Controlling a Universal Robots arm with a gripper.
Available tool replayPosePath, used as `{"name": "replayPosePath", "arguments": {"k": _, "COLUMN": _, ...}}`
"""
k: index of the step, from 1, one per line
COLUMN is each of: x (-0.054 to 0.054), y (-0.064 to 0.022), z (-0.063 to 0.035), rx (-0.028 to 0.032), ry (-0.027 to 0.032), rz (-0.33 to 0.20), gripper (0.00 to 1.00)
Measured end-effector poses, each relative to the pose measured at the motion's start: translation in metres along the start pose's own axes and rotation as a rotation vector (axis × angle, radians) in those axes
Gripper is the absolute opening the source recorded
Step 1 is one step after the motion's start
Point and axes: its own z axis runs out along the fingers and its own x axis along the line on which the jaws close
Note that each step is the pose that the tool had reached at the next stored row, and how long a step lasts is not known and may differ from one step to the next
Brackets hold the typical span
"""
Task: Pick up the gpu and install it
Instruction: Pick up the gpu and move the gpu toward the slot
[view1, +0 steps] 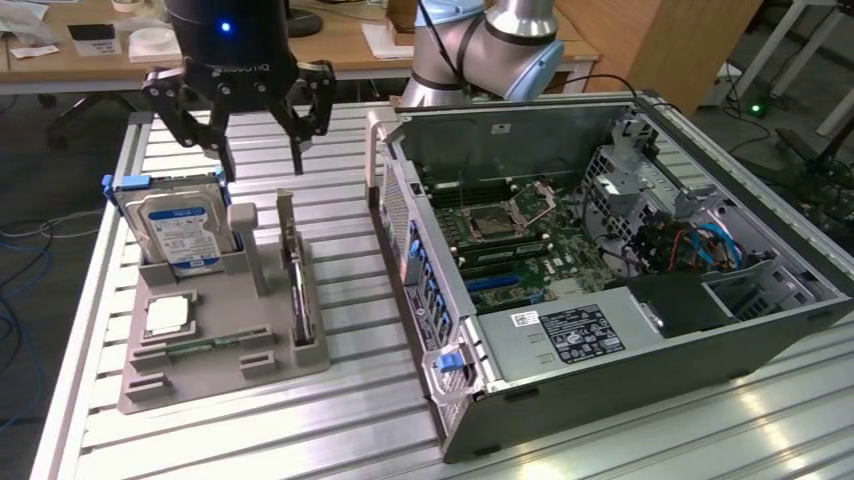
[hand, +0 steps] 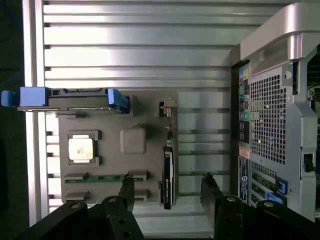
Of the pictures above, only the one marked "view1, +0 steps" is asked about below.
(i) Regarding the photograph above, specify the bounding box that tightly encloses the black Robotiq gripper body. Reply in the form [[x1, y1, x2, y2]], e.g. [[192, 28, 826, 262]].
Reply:
[[164, 0, 299, 116]]

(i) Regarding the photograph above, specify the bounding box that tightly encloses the black graphics card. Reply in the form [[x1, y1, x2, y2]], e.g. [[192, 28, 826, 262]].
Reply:
[[275, 187, 320, 349]]

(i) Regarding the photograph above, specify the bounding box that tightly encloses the white tape roll on box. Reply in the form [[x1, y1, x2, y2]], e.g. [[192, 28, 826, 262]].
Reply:
[[126, 27, 185, 64]]

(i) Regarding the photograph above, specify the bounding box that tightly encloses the black round lamp base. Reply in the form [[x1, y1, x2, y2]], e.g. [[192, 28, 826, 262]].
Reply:
[[288, 8, 325, 37]]

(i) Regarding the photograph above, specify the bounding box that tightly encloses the white paper stack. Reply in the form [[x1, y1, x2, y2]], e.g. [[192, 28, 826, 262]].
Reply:
[[359, 22, 416, 61]]

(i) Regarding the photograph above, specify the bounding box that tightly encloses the wooden desk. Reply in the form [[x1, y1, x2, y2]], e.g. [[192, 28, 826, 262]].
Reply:
[[0, 0, 602, 97]]

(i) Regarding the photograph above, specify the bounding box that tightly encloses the hard disk in blue caddy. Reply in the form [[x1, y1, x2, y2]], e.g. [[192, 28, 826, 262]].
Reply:
[[100, 167, 236, 277]]

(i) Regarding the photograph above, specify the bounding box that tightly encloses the black and white box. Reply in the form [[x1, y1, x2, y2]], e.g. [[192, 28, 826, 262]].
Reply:
[[65, 23, 124, 58]]

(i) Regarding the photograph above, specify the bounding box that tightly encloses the brown cardboard box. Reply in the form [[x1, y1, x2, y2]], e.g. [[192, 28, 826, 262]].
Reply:
[[385, 0, 420, 34]]

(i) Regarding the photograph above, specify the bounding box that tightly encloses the CPU socket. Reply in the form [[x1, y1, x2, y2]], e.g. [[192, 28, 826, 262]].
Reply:
[[465, 204, 519, 239]]

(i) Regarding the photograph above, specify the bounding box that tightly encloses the silver CPU chip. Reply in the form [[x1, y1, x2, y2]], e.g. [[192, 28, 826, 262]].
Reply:
[[144, 297, 191, 338]]

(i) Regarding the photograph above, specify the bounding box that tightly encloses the metal socket cover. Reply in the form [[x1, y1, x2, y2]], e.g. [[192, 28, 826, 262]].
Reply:
[[507, 182, 559, 217]]

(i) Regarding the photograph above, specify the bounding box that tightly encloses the black RAM stick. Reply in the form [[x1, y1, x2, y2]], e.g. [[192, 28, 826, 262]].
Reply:
[[456, 241, 545, 264]]

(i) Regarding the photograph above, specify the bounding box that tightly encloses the green RAM stick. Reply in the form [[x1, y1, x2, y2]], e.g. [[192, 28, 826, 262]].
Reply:
[[164, 334, 245, 357]]

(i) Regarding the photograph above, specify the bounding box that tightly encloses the blue expansion slot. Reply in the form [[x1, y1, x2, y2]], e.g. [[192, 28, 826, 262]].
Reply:
[[465, 273, 523, 294]]

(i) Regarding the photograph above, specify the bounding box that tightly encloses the grey parts rack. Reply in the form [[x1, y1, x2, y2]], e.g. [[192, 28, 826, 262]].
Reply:
[[117, 202, 332, 416]]

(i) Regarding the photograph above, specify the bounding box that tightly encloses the metal disk bay cage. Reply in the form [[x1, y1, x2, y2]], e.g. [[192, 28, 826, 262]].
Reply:
[[577, 144, 683, 262]]

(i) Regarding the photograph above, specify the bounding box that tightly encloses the wooden cabinet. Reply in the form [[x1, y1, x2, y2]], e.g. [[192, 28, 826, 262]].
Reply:
[[556, 0, 766, 116]]

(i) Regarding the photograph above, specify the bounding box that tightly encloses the grey power supply unit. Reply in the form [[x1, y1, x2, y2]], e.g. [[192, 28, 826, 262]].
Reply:
[[475, 287, 663, 384]]

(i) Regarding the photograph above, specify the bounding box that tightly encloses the dark grey PC case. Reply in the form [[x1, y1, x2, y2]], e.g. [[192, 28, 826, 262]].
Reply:
[[363, 89, 854, 464]]

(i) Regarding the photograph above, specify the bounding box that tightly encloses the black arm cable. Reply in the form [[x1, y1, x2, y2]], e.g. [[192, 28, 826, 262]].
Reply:
[[415, 0, 469, 84]]

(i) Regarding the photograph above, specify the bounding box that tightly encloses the black cable over case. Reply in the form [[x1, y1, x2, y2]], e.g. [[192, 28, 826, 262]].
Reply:
[[564, 73, 676, 109]]

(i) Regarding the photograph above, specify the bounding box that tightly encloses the blue floor cable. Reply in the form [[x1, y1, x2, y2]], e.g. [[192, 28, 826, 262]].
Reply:
[[0, 233, 56, 432]]

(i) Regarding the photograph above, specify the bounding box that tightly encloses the blue wire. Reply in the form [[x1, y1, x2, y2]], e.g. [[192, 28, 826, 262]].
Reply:
[[692, 222, 744, 274]]

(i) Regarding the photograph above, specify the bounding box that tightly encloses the white table frame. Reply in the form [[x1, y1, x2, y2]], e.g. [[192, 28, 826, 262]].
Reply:
[[731, 0, 854, 137]]

